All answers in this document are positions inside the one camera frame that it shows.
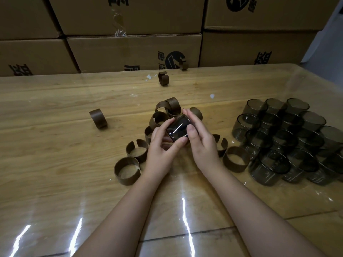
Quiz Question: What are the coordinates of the person's left hand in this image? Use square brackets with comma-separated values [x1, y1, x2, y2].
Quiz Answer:
[143, 117, 189, 183]

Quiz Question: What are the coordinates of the person's right hand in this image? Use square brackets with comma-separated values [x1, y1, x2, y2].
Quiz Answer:
[182, 108, 225, 176]

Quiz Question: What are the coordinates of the smoky tinted glass cup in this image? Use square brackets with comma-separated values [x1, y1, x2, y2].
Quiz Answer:
[165, 115, 193, 143]

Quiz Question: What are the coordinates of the cluster of smoky glass cups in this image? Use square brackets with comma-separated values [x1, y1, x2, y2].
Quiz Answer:
[232, 97, 343, 187]

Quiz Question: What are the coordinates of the person's right forearm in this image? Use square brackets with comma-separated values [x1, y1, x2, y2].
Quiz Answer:
[202, 164, 326, 257]

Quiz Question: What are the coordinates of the person's left forearm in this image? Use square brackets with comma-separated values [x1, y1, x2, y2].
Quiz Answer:
[72, 171, 166, 257]

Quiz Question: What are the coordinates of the stack of brown cardboard boxes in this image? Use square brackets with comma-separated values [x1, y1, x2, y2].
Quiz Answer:
[0, 0, 343, 77]

